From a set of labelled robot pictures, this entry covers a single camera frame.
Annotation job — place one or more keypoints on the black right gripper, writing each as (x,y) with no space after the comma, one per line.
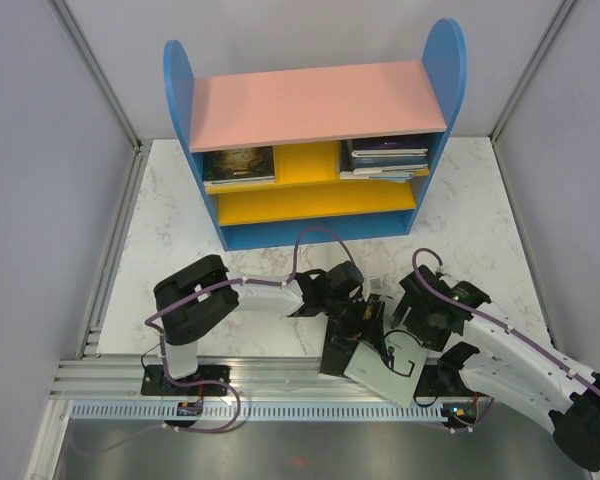
(434,338)

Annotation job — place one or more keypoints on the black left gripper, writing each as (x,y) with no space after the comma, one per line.
(371,329)

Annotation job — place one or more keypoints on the black W.S. book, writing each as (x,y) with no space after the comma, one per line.
(340,342)

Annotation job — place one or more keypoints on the grey book with letter G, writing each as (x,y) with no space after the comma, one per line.
(395,379)

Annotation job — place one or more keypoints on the teal ocean cover book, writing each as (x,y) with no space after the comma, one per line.
(377,173)

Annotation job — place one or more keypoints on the dark navy book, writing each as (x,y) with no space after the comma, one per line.
(409,161)

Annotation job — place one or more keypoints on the purple Robinson Crusoe book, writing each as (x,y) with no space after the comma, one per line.
(388,146)

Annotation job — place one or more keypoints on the green forest cover book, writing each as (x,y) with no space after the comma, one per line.
(239,166)

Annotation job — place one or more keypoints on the yellow book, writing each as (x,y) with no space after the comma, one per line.
(226,187)

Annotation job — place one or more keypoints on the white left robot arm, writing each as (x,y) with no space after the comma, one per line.
(193,301)

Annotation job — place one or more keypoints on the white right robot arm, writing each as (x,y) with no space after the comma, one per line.
(482,350)

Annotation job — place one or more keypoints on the light blue book with barcode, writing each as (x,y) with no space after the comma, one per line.
(401,177)

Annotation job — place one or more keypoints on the blue pink yellow bookshelf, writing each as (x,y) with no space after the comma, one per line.
(307,116)

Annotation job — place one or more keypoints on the aluminium frame rail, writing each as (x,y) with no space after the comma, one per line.
(120,377)

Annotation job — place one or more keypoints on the white slotted cable duct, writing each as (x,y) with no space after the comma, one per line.
(219,410)

